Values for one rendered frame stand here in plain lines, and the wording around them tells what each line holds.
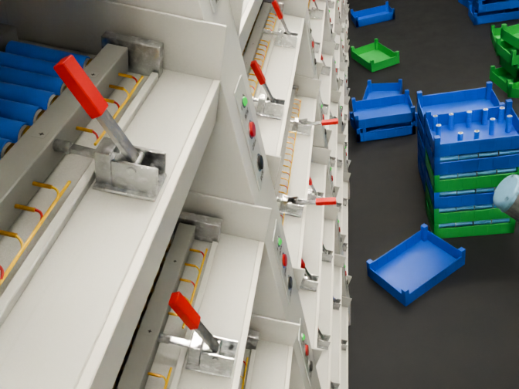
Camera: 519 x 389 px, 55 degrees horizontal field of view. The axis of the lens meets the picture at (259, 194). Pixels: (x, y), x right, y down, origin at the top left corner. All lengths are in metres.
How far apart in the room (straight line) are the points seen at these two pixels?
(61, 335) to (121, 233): 0.07
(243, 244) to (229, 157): 0.11
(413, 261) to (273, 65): 1.27
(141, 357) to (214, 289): 0.11
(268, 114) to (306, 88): 0.47
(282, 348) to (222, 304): 0.22
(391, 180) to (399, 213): 0.24
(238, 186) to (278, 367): 0.28
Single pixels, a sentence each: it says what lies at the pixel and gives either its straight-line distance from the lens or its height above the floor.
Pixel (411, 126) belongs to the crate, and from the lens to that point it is 2.71.
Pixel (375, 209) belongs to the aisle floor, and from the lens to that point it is 2.27.
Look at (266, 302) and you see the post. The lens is 0.65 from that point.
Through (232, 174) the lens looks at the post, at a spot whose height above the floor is 1.20.
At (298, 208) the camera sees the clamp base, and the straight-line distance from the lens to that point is 0.88.
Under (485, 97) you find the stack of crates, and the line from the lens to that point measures 2.37.
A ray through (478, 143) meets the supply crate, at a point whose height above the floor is 0.44.
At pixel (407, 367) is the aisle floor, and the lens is 1.76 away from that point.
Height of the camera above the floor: 1.48
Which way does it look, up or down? 37 degrees down
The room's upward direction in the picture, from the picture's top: 15 degrees counter-clockwise
